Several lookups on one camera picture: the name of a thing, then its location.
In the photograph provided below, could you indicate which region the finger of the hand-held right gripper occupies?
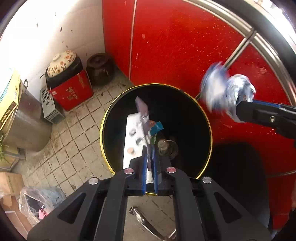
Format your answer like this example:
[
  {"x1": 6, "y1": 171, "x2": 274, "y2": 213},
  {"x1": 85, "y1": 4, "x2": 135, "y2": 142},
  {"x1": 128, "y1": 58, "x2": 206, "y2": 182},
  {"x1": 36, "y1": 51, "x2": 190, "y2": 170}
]
[
  {"x1": 236, "y1": 101, "x2": 296, "y2": 138},
  {"x1": 253, "y1": 99, "x2": 296, "y2": 110}
]

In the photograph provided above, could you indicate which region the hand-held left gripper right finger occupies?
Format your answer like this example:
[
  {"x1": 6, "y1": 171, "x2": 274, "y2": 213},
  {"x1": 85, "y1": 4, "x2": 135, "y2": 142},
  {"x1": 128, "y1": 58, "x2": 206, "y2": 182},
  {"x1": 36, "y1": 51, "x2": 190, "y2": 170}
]
[{"x1": 151, "y1": 146, "x2": 272, "y2": 241}]

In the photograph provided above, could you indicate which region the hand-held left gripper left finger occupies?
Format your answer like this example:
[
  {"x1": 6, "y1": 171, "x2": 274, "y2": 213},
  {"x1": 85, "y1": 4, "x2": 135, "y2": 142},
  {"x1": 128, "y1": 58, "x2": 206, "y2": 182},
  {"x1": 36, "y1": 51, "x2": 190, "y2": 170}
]
[{"x1": 26, "y1": 146, "x2": 148, "y2": 241}]

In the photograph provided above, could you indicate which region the silver blue wrapper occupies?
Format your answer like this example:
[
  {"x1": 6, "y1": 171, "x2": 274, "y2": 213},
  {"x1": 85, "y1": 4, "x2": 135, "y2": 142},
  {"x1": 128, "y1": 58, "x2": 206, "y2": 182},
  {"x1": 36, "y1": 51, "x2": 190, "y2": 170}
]
[{"x1": 200, "y1": 61, "x2": 256, "y2": 121}]

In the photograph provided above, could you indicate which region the silver blister pack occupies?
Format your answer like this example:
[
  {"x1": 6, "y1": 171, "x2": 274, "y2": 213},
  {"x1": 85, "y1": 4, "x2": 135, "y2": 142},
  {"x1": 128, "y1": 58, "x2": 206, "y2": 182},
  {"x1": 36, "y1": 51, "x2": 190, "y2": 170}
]
[{"x1": 122, "y1": 113, "x2": 154, "y2": 183}]

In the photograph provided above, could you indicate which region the blue snack wrapper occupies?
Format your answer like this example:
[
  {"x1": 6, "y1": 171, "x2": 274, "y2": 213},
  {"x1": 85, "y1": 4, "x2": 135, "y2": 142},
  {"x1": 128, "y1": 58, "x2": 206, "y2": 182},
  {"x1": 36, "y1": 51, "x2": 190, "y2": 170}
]
[{"x1": 149, "y1": 120, "x2": 164, "y2": 136}]

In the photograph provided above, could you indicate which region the purple wrapper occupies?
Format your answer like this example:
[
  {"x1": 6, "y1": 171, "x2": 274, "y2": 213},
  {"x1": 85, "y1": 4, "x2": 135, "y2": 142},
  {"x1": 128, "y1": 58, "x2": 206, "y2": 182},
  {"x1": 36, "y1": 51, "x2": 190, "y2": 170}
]
[{"x1": 135, "y1": 97, "x2": 154, "y2": 149}]

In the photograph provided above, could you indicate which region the black bin yellow rim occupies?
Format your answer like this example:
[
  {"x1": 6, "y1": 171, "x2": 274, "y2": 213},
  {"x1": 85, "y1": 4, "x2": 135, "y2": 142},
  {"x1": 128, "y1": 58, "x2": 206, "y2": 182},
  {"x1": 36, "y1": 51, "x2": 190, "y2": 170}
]
[{"x1": 100, "y1": 83, "x2": 213, "y2": 196}]

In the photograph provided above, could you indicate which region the clear plastic cup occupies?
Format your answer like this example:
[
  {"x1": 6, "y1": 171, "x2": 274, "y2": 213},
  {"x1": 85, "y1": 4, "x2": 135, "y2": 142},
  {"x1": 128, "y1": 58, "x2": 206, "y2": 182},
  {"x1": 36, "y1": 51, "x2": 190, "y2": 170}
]
[{"x1": 157, "y1": 138, "x2": 178, "y2": 158}]

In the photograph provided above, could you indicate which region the red box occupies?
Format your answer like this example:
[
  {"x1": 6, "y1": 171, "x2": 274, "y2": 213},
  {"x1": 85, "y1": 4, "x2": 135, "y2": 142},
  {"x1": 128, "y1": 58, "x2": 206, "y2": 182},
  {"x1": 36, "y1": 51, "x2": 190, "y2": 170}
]
[{"x1": 49, "y1": 70, "x2": 94, "y2": 112}]

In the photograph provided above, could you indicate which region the red cabinet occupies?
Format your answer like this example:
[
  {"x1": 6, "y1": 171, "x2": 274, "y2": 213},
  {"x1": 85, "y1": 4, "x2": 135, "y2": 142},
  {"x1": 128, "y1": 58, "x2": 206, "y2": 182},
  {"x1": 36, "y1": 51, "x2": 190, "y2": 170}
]
[{"x1": 102, "y1": 0, "x2": 296, "y2": 230}]

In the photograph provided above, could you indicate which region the dark brown jar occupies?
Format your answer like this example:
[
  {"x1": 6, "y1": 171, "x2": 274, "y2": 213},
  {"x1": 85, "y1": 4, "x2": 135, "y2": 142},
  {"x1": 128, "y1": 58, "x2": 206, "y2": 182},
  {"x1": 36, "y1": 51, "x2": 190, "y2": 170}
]
[{"x1": 86, "y1": 53, "x2": 115, "y2": 86}]

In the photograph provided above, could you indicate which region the grey plastic basket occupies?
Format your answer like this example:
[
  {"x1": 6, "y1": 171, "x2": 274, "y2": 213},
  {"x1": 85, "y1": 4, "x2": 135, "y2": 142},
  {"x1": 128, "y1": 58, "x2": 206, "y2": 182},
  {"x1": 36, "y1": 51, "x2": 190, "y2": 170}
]
[{"x1": 40, "y1": 87, "x2": 65, "y2": 124}]

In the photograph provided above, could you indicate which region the clear plastic bag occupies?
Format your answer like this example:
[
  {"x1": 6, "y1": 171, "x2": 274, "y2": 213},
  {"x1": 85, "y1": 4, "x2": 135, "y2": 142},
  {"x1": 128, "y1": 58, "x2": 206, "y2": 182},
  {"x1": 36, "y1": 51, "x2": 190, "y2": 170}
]
[{"x1": 19, "y1": 186, "x2": 66, "y2": 225}]

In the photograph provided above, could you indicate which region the large steel stockpot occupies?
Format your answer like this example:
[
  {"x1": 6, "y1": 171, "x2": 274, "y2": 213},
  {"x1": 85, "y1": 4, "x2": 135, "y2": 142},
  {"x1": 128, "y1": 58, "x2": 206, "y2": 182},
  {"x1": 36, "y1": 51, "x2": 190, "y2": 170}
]
[{"x1": 5, "y1": 80, "x2": 52, "y2": 152}]

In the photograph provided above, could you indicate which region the brown cardboard box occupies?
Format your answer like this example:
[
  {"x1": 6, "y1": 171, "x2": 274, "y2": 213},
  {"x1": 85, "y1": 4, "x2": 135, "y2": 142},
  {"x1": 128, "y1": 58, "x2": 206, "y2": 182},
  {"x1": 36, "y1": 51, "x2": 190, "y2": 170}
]
[{"x1": 0, "y1": 172, "x2": 25, "y2": 200}]

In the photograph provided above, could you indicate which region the grey wooden stand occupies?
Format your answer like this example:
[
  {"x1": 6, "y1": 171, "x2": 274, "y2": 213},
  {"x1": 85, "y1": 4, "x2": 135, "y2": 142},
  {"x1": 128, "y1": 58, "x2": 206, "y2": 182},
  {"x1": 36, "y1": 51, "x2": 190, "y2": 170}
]
[{"x1": 0, "y1": 148, "x2": 26, "y2": 172}]

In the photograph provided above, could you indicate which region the floral lidded pot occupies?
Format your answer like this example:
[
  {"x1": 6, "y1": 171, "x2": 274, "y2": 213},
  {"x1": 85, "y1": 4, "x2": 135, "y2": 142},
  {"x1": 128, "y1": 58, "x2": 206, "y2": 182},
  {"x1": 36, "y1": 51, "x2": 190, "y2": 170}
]
[{"x1": 45, "y1": 50, "x2": 83, "y2": 88}]

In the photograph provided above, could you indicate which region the yellow cardboard box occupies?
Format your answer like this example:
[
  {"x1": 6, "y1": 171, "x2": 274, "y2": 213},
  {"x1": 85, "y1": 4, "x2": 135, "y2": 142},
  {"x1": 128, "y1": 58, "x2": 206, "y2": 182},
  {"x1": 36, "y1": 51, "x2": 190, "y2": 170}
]
[{"x1": 0, "y1": 68, "x2": 21, "y2": 130}]

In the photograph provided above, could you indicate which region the steel tool handle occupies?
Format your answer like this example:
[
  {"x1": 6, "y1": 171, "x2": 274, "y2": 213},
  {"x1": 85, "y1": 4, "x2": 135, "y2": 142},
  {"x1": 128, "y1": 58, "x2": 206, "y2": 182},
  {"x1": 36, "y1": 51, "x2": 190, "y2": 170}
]
[{"x1": 129, "y1": 207, "x2": 171, "y2": 241}]

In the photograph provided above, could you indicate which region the steel cabinet rail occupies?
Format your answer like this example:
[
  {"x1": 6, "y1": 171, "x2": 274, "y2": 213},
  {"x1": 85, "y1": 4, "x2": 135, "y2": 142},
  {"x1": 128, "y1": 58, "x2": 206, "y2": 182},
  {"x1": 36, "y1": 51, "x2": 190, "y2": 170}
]
[{"x1": 188, "y1": 0, "x2": 296, "y2": 106}]

